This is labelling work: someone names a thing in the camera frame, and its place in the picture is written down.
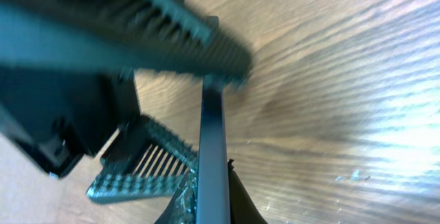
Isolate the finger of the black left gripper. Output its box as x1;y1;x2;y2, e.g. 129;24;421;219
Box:
87;115;199;204
1;0;252;82

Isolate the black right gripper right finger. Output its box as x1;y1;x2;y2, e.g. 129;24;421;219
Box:
228;159;267;224

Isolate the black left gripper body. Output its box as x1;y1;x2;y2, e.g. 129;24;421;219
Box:
1;67;140;178

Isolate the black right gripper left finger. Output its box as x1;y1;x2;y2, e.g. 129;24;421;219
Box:
155;170;198;224

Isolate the blue screen Galaxy smartphone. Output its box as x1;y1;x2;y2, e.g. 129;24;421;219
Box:
196;76;230;224

